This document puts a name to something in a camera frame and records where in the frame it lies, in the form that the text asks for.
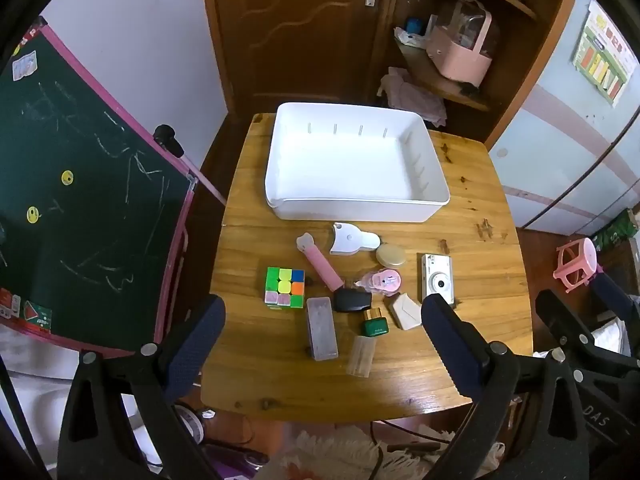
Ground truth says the black chalkboard knob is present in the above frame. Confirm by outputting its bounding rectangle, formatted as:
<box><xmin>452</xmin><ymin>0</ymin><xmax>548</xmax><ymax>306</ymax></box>
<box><xmin>152</xmin><ymin>124</ymin><xmax>185</xmax><ymax>157</ymax></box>

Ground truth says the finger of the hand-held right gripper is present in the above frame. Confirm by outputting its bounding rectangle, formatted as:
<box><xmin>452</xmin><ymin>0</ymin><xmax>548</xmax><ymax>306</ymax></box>
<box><xmin>592</xmin><ymin>272</ymin><xmax>640</xmax><ymax>322</ymax></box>
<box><xmin>535</xmin><ymin>289</ymin><xmax>640</xmax><ymax>378</ymax></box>

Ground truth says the black charger adapter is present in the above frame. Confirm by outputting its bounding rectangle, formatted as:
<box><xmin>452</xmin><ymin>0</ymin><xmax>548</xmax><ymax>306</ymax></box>
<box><xmin>333</xmin><ymin>285</ymin><xmax>372</xmax><ymax>313</ymax></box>

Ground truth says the pink storage basket with dome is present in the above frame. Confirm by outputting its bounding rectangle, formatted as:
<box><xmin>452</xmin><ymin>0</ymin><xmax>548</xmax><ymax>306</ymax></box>
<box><xmin>426</xmin><ymin>0</ymin><xmax>502</xmax><ymax>88</ymax></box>

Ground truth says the white plastic bin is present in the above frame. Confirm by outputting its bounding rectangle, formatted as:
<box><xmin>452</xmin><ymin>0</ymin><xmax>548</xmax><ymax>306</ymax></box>
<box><xmin>264</xmin><ymin>102</ymin><xmax>451</xmax><ymax>223</ymax></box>

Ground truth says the white plastic scoop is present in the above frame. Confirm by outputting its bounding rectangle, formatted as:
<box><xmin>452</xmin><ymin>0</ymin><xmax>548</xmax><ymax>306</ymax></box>
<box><xmin>329</xmin><ymin>222</ymin><xmax>381</xmax><ymax>256</ymax></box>

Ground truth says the white bedding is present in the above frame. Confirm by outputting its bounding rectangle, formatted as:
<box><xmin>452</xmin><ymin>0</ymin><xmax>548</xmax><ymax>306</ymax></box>
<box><xmin>592</xmin><ymin>310</ymin><xmax>632</xmax><ymax>356</ymax></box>

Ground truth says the cream shaggy rug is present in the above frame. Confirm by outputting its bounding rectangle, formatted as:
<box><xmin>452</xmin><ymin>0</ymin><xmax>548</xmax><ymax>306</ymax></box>
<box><xmin>260</xmin><ymin>422</ymin><xmax>506</xmax><ymax>480</ymax></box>

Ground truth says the round beige compact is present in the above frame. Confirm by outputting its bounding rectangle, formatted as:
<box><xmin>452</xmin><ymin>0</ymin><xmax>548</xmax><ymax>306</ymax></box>
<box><xmin>376</xmin><ymin>243</ymin><xmax>406</xmax><ymax>268</ymax></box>

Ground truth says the brown wooden door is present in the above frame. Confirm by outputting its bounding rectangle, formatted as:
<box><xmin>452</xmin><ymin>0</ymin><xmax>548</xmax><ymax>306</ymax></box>
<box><xmin>200</xmin><ymin>0</ymin><xmax>396</xmax><ymax>111</ymax></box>

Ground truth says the pink candy dispenser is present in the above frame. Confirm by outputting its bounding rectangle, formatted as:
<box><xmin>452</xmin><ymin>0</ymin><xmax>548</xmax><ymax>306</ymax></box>
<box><xmin>296</xmin><ymin>232</ymin><xmax>345</xmax><ymax>292</ymax></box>

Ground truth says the white wipes packet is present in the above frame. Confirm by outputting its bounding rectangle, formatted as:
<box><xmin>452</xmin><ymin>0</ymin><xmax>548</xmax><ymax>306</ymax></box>
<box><xmin>393</xmin><ymin>27</ymin><xmax>428</xmax><ymax>51</ymax></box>

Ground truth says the pink plastic stool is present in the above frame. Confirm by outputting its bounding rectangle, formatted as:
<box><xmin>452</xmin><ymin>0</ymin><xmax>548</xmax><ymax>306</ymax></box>
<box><xmin>552</xmin><ymin>237</ymin><xmax>598</xmax><ymax>293</ymax></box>

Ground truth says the translucent small container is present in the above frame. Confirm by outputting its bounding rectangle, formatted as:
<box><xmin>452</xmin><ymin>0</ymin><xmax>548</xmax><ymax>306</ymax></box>
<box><xmin>346</xmin><ymin>335</ymin><xmax>376</xmax><ymax>378</ymax></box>

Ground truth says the wall poster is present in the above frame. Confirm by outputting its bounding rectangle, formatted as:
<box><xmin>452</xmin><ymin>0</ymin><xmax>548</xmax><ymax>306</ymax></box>
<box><xmin>572</xmin><ymin>0</ymin><xmax>638</xmax><ymax>107</ymax></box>

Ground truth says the green perfume bottle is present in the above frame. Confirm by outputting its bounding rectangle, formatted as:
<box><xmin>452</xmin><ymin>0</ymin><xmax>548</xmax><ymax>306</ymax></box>
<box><xmin>359</xmin><ymin>307</ymin><xmax>391</xmax><ymax>337</ymax></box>

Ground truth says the pale blue wardrobe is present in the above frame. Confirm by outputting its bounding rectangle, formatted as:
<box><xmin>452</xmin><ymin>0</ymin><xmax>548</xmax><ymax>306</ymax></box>
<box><xmin>487</xmin><ymin>0</ymin><xmax>640</xmax><ymax>236</ymax></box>

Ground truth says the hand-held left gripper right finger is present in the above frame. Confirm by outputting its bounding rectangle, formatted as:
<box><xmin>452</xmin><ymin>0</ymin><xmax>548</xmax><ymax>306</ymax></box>
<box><xmin>422</xmin><ymin>294</ymin><xmax>591</xmax><ymax>480</ymax></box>

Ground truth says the clear rectangular plastic box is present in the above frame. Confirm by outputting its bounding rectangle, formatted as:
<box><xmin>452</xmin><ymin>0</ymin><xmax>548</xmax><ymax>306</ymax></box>
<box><xmin>305</xmin><ymin>296</ymin><xmax>339</xmax><ymax>361</ymax></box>

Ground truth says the green printed bag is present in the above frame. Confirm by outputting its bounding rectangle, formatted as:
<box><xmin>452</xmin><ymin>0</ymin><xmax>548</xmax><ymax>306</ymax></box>
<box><xmin>590</xmin><ymin>207</ymin><xmax>640</xmax><ymax>251</ymax></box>

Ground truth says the white compact camera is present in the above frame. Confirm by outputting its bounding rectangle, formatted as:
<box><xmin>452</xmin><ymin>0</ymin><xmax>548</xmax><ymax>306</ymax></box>
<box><xmin>419</xmin><ymin>253</ymin><xmax>456</xmax><ymax>308</ymax></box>

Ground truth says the tape roll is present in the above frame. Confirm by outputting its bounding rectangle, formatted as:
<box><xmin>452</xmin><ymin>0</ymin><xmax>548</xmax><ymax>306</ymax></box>
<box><xmin>177</xmin><ymin>405</ymin><xmax>207</xmax><ymax>446</ymax></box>

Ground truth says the pink folded cloth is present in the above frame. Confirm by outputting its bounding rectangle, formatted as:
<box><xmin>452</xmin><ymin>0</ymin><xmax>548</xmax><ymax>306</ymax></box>
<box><xmin>380</xmin><ymin>66</ymin><xmax>447</xmax><ymax>128</ymax></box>

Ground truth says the wooden corner shelf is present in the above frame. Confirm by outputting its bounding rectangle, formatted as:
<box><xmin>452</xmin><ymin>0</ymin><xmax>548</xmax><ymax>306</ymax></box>
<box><xmin>385</xmin><ymin>0</ymin><xmax>571</xmax><ymax>146</ymax></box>

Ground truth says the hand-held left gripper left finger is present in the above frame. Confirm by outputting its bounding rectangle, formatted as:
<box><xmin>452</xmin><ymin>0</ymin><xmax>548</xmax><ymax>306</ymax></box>
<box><xmin>57</xmin><ymin>294</ymin><xmax>227</xmax><ymax>480</ymax></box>

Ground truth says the pink correction tape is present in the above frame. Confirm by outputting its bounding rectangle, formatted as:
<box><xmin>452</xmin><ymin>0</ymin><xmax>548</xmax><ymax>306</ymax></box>
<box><xmin>356</xmin><ymin>269</ymin><xmax>402</xmax><ymax>296</ymax></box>

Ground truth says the beige pentagon eraser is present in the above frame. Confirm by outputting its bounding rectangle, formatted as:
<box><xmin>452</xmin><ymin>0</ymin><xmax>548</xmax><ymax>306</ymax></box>
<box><xmin>389</xmin><ymin>292</ymin><xmax>423</xmax><ymax>331</ymax></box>

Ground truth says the black cable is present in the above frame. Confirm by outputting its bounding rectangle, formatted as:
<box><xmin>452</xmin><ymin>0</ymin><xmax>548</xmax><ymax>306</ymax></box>
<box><xmin>369</xmin><ymin>420</ymin><xmax>451</xmax><ymax>480</ymax></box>

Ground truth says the green chalkboard with pink frame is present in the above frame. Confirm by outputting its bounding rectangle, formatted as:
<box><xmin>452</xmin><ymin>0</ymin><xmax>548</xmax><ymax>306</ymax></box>
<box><xmin>0</xmin><ymin>17</ymin><xmax>198</xmax><ymax>351</ymax></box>

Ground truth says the colourful puzzle cube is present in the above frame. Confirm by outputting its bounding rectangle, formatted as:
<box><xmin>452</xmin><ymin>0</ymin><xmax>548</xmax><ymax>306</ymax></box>
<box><xmin>264</xmin><ymin>266</ymin><xmax>306</xmax><ymax>309</ymax></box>

